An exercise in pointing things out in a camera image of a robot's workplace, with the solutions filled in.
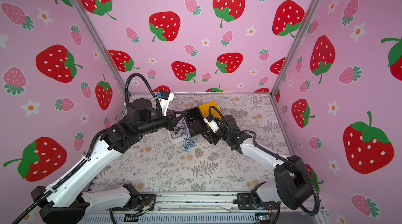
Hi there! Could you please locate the grey thin cable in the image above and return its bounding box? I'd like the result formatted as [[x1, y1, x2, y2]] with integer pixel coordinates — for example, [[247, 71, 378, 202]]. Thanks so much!
[[171, 120, 186, 138]]

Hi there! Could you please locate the purple thin cable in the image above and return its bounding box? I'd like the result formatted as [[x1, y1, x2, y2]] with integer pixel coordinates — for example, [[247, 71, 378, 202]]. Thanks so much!
[[174, 115, 197, 140]]

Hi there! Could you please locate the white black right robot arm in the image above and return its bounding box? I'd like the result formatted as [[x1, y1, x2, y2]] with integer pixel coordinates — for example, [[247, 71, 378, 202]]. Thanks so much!
[[202, 106, 320, 216]]

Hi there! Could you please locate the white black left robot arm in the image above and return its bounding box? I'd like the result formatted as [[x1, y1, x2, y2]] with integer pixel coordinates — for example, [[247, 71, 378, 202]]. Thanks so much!
[[14, 73, 185, 224]]

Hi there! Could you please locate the black plastic bin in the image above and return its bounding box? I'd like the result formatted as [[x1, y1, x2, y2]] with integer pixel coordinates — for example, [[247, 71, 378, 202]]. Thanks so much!
[[184, 107, 208, 137]]

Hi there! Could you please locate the yellow plastic bin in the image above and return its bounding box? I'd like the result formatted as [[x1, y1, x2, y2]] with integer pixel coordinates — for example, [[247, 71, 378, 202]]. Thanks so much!
[[198, 101, 221, 119]]

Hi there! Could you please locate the white plastic bin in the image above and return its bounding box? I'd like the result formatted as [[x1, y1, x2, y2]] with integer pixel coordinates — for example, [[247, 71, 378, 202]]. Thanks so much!
[[168, 119, 190, 144]]

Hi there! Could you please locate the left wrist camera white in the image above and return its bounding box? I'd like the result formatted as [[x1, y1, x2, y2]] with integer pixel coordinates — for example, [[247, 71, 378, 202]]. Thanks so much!
[[156, 90, 174, 111]]

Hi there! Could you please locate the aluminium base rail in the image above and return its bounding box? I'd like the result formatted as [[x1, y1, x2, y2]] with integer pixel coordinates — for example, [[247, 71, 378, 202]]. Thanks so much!
[[80, 192, 331, 224]]

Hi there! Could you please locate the aluminium corner post left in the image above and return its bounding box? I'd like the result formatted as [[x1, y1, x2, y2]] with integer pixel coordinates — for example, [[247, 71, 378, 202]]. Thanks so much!
[[70, 0, 125, 91]]

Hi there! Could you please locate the aluminium corner post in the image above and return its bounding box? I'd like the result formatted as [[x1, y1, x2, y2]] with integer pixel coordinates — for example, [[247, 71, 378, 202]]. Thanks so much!
[[70, 0, 125, 91], [271, 0, 322, 98]]

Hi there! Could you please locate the aluminium corner post right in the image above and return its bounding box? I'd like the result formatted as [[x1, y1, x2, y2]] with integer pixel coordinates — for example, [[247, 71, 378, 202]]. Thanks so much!
[[271, 0, 322, 98]]

